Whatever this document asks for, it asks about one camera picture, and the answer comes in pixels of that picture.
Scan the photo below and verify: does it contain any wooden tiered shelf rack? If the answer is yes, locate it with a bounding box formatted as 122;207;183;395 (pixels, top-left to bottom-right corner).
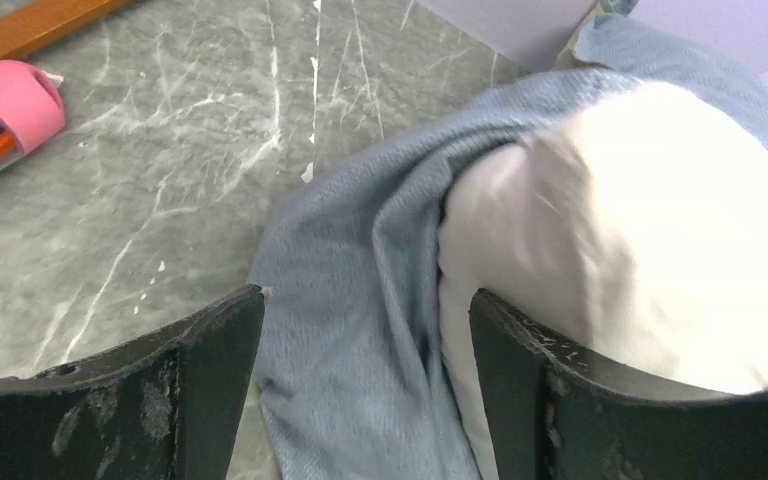
0;0;128;60

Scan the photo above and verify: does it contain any blue grey pillow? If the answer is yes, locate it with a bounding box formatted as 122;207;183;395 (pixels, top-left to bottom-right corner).
249;14;768;479

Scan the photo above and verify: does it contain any pink capped bottle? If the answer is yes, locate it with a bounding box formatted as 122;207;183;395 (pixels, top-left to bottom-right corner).
0;60;66;172

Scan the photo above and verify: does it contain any white pillow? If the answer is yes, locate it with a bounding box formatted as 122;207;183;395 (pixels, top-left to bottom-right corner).
438;82;768;479

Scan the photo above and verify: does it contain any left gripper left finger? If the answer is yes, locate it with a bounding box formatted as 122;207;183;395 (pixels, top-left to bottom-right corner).
0;285;265;479

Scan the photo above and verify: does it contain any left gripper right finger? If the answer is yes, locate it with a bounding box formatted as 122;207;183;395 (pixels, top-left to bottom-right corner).
469;290;768;479

